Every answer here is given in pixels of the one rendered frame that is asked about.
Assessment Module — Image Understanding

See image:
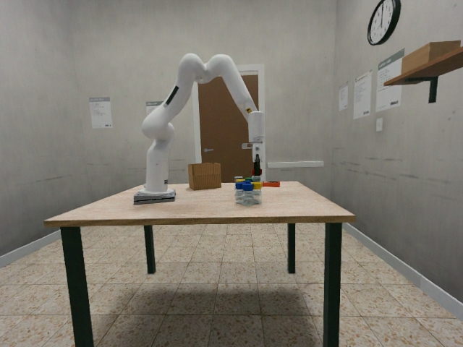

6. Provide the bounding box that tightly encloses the brown cardboard box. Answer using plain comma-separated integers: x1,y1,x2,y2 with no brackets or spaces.
188,163,221,191

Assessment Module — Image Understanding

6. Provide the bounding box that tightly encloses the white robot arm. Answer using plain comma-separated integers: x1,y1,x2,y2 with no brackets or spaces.
139,53,265,195

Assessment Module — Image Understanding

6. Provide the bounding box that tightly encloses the red bottle cap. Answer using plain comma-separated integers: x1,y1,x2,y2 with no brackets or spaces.
252,169,263,188

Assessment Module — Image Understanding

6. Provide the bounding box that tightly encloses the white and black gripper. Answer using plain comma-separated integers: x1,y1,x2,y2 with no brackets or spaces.
250,143,263,176

